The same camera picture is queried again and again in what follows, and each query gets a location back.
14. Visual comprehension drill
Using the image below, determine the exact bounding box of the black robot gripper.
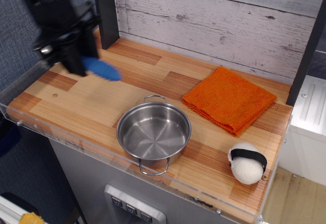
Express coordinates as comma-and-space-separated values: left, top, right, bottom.
24, 0, 99, 77

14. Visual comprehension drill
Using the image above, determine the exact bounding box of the blue handled metal spoon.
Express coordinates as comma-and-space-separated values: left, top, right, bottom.
81, 56, 122, 81

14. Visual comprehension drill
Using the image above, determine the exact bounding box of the orange folded napkin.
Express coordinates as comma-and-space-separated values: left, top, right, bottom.
182, 67, 277, 136

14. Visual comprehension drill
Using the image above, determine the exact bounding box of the clear acrylic table guard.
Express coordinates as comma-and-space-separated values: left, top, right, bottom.
1, 62, 292, 223

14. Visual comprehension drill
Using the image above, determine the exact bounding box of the stainless steel pot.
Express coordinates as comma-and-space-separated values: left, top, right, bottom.
116, 95, 192, 177

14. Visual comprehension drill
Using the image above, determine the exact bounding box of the silver button panel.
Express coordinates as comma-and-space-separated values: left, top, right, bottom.
104, 184, 167, 223

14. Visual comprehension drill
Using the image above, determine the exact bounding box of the yellow black object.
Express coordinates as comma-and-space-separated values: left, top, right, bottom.
19, 212, 46, 224

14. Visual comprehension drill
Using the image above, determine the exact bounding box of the white felt sushi toy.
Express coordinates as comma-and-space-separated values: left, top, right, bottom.
228, 142, 267, 185

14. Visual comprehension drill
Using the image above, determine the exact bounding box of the white aluminium block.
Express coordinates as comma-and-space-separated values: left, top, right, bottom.
290, 75, 325, 142

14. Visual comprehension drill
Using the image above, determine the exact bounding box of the dark grey left post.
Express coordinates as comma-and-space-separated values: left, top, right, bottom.
95, 0, 120, 49

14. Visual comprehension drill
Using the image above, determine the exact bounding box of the dark grey post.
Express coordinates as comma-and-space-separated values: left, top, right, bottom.
95, 0, 120, 49
286, 0, 325, 106

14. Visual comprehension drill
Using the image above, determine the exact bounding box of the dark grey right post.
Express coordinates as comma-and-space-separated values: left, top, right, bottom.
286, 0, 325, 106

